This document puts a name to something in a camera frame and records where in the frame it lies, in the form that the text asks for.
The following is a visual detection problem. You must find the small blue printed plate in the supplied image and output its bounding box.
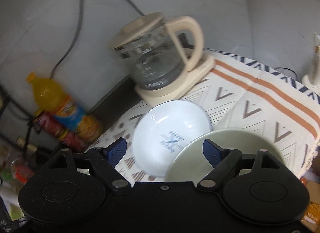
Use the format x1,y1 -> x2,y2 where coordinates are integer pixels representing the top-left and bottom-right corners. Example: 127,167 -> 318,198
131,100 -> 212,177

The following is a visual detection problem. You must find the cream kettle base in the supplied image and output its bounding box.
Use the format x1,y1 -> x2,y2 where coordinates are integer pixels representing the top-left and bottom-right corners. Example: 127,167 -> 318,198
135,52 -> 215,107

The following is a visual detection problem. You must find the red drink can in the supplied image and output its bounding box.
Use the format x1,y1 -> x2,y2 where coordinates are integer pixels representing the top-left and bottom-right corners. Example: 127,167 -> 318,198
34,109 -> 89,152

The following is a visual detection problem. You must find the glass kettle cream handle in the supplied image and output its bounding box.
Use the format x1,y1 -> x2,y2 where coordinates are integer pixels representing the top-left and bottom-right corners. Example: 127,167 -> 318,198
108,12 -> 204,91

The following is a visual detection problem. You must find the cream utensil holder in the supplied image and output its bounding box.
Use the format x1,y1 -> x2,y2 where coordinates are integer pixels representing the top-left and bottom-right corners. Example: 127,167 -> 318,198
302,32 -> 320,95

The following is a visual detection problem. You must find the patterned table cloth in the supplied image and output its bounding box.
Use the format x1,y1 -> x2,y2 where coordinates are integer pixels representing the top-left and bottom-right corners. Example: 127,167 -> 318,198
94,52 -> 319,183

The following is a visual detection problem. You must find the orange juice bottle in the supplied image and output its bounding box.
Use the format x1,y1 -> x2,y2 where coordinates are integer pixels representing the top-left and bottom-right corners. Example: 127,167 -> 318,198
26,72 -> 103,143

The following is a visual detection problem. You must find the cardboard box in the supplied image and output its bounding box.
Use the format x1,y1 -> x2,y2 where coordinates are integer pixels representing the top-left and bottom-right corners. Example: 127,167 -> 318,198
300,177 -> 320,232

